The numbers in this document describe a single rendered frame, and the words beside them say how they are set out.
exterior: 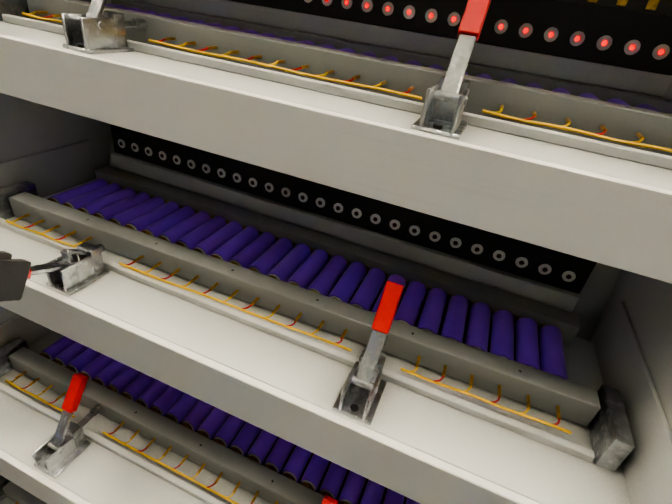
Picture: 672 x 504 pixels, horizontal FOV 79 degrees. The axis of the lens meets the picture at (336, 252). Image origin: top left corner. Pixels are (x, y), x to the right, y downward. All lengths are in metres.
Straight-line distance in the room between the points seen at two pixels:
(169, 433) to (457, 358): 0.30
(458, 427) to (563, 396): 0.08
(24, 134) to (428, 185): 0.44
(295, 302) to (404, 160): 0.16
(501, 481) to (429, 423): 0.05
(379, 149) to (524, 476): 0.22
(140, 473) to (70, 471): 0.07
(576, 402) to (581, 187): 0.17
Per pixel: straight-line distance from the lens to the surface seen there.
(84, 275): 0.42
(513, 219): 0.25
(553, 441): 0.34
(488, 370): 0.34
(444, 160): 0.24
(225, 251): 0.41
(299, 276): 0.38
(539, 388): 0.34
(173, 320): 0.36
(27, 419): 0.57
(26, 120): 0.56
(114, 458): 0.51
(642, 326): 0.39
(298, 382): 0.31
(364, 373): 0.29
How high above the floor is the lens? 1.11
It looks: 14 degrees down
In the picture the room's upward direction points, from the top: 14 degrees clockwise
